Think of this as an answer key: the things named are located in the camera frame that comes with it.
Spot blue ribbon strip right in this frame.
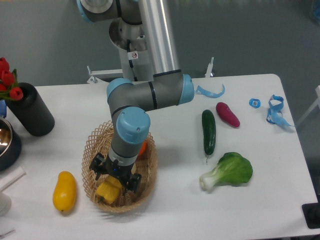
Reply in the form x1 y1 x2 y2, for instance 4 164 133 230
266 94 294 127

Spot yellow bell pepper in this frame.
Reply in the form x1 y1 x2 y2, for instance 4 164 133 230
95 175 123 204

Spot purple sweet potato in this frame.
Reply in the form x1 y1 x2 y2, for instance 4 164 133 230
215 102 240 128

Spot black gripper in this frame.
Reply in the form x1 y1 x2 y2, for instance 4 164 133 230
89 152 142 194

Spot white chair frame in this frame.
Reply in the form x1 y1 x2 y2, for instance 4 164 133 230
297 85 320 128

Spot green bok choy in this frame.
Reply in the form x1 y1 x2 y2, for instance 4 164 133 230
199 152 253 191

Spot yellow mango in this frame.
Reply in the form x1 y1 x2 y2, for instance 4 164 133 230
52 171 77 212

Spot green cucumber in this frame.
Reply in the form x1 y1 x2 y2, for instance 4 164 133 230
201 109 217 162

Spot metal bowl dark base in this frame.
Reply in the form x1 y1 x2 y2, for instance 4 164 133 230
0 117 22 171

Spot black device table corner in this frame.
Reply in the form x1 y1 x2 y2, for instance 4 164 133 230
302 202 320 229

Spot orange mandarin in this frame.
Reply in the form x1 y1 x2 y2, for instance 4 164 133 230
138 140 147 156

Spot red artificial tulips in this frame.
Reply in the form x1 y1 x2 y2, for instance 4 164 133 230
0 57 24 101

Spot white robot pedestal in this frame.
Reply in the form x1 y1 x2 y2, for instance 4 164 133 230
109 18 153 82

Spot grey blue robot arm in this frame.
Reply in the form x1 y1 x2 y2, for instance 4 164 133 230
77 0 195 192

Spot blue round tag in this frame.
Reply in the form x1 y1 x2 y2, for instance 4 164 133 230
249 98 261 109

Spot white base frame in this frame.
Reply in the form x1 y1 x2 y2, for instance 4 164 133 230
87 56 216 84

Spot blue ribbon strip curved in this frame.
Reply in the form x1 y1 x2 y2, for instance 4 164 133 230
195 84 226 99

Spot black cylindrical vase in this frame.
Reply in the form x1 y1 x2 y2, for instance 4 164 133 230
5 82 55 137

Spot woven wicker basket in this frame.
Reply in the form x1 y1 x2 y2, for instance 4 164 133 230
82 121 158 213

